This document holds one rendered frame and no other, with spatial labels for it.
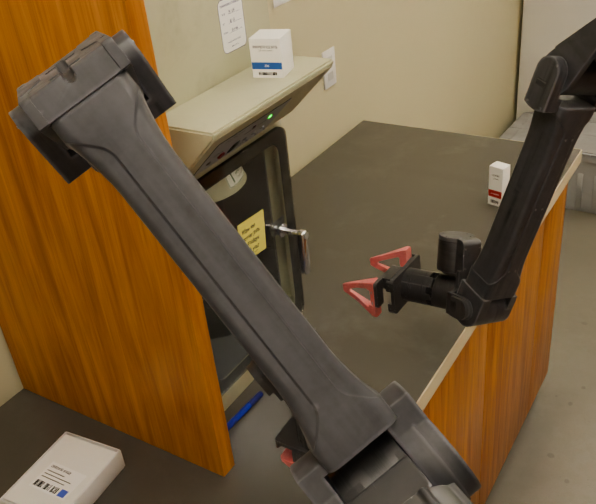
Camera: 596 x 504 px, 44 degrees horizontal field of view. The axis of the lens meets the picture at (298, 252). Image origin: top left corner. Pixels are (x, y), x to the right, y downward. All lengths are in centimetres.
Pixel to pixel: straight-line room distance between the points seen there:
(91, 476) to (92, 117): 85
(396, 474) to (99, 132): 30
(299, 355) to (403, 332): 100
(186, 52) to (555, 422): 197
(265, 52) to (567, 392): 197
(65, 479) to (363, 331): 63
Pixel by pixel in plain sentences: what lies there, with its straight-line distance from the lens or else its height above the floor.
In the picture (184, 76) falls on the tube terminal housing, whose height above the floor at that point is 154.
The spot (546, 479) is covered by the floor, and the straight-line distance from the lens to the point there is 253.
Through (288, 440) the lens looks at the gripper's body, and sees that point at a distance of 95.
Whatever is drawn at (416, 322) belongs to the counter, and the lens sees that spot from 153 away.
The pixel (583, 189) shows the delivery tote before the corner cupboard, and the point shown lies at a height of 13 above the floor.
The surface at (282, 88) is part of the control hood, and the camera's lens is 111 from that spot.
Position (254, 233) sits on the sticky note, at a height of 124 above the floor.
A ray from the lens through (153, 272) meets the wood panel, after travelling 106.
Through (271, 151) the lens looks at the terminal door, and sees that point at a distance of 128.
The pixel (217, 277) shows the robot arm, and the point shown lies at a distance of 50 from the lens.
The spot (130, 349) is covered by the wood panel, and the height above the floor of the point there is 116.
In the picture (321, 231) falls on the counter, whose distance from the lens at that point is 186.
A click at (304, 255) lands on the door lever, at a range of 135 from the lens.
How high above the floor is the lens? 187
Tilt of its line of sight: 31 degrees down
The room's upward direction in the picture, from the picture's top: 6 degrees counter-clockwise
